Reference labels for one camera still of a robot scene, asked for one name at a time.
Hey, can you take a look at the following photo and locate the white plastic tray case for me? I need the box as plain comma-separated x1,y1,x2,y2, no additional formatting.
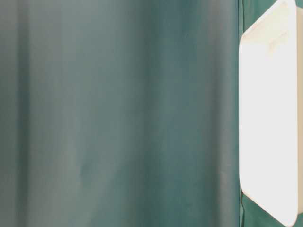
239,0,303,227

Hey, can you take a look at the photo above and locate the green table cloth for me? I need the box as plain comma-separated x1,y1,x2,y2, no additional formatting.
0,0,303,227

